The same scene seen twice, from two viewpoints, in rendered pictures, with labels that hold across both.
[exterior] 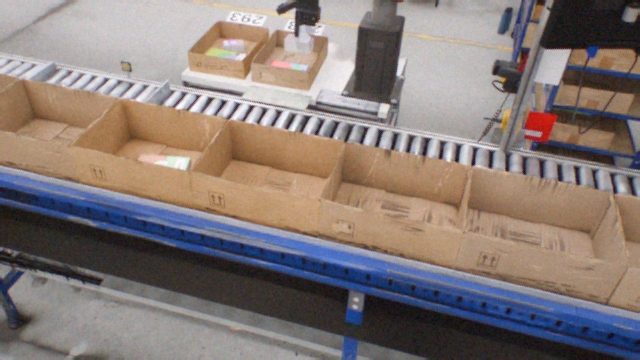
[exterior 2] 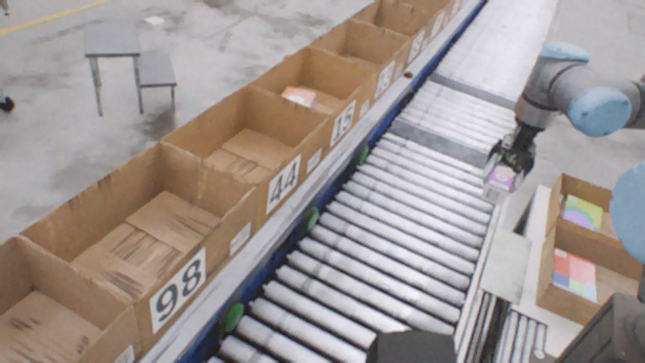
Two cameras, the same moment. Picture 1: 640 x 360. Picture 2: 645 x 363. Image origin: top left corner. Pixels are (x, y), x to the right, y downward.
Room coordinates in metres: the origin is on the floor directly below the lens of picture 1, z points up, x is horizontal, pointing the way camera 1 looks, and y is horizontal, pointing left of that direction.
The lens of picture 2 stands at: (1.61, -0.89, 1.78)
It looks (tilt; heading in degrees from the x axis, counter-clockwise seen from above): 39 degrees down; 95
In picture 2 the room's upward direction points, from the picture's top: 12 degrees clockwise
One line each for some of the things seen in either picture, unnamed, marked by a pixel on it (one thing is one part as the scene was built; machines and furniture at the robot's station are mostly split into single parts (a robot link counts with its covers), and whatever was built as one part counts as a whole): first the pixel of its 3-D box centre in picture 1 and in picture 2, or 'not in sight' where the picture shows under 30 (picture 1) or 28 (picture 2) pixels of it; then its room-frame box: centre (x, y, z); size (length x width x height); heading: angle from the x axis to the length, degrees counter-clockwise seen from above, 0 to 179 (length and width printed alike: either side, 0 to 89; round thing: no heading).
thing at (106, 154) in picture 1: (156, 153); (314, 98); (1.38, 0.52, 0.96); 0.39 x 0.29 x 0.17; 76
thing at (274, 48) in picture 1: (291, 58); (610, 288); (2.40, 0.15, 0.80); 0.38 x 0.28 x 0.10; 167
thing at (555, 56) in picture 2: not in sight; (556, 74); (1.94, 0.07, 1.41); 0.10 x 0.09 x 0.12; 111
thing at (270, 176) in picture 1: (270, 177); (250, 151); (1.29, 0.14, 0.96); 0.39 x 0.29 x 0.17; 76
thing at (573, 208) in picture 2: (224, 58); (581, 216); (2.38, 0.47, 0.79); 0.19 x 0.14 x 0.02; 74
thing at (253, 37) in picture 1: (230, 48); (609, 224); (2.47, 0.45, 0.80); 0.38 x 0.28 x 0.10; 167
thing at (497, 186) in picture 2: (298, 44); (497, 184); (1.94, 0.09, 1.10); 0.10 x 0.06 x 0.05; 76
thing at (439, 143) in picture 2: (144, 114); (445, 148); (1.91, 0.74, 0.76); 0.46 x 0.01 x 0.09; 166
